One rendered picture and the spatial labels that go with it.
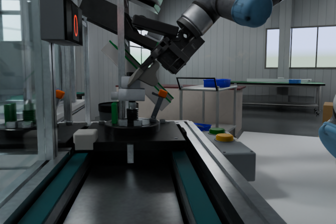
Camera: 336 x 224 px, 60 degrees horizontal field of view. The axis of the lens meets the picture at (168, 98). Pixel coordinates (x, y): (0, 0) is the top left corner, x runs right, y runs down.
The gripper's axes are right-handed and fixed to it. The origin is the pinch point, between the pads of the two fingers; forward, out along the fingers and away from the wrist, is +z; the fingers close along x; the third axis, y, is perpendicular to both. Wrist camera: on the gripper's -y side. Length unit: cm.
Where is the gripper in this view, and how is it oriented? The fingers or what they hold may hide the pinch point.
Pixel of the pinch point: (129, 80)
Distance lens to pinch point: 73.6
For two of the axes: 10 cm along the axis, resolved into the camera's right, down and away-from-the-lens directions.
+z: -6.8, 7.4, 0.2
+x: -0.8, -1.0, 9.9
